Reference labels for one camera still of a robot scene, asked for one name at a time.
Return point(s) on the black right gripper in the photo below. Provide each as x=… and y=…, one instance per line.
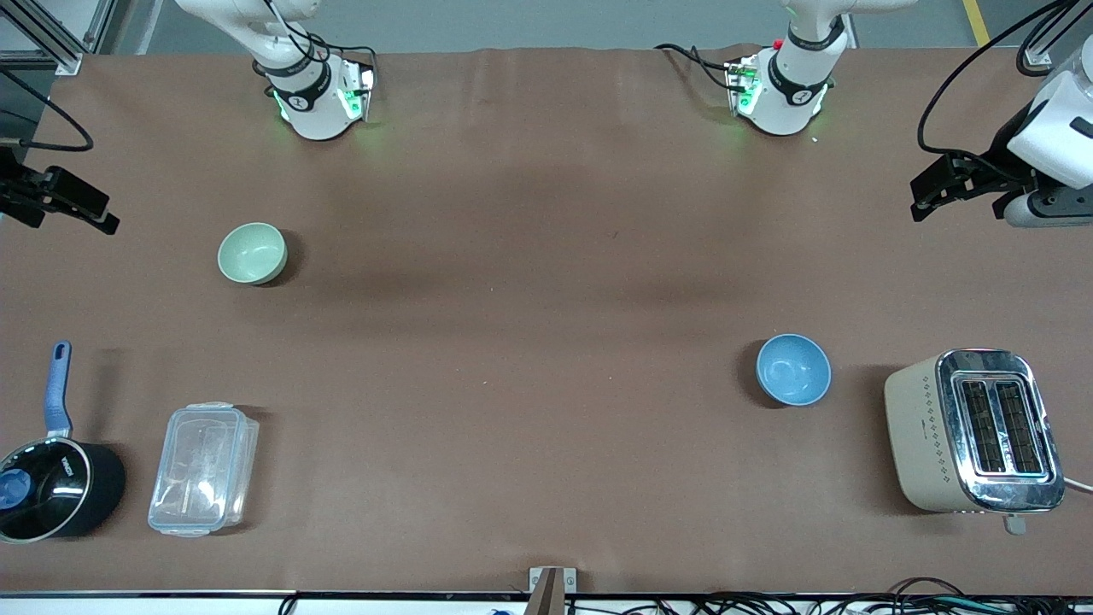
x=10, y=198

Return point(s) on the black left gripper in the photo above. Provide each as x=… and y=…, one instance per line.
x=1001, y=159

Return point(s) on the green bowl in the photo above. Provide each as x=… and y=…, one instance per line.
x=252, y=254

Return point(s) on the blue bowl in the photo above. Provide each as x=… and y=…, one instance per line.
x=792, y=369

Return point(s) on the yellow floor tape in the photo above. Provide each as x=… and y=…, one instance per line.
x=976, y=24

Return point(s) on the beige chrome toaster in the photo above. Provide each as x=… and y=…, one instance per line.
x=931, y=436

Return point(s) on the glass lid blue knob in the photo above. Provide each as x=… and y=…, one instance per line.
x=47, y=487

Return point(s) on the clear plastic food container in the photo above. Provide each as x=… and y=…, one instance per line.
x=203, y=470

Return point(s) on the brown table cover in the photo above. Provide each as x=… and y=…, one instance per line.
x=546, y=427

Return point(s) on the aluminium frame profile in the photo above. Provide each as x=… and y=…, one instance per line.
x=60, y=47

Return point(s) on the small aluminium corner bracket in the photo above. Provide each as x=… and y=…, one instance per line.
x=1036, y=58

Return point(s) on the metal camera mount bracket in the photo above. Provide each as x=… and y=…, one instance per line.
x=551, y=589

